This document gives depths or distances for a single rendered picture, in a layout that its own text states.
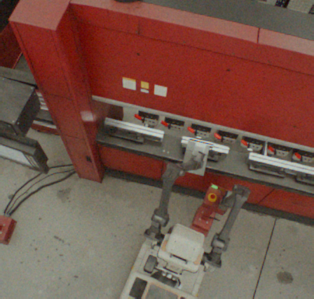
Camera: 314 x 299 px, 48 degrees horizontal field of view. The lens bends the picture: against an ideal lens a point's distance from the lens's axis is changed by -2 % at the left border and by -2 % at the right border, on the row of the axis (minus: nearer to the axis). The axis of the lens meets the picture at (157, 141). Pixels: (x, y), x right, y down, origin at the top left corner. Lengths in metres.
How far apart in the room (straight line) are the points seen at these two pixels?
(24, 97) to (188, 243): 1.28
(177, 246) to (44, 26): 1.47
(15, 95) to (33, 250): 2.05
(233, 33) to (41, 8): 0.96
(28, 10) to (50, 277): 2.55
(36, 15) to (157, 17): 0.60
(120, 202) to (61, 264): 0.84
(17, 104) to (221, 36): 1.12
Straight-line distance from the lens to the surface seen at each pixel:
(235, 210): 2.35
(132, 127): 3.00
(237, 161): 3.08
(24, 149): 2.33
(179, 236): 2.29
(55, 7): 1.95
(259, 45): 1.86
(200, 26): 1.85
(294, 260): 3.96
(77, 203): 3.82
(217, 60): 2.01
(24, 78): 2.47
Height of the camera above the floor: 3.63
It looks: 65 degrees down
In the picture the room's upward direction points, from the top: 6 degrees clockwise
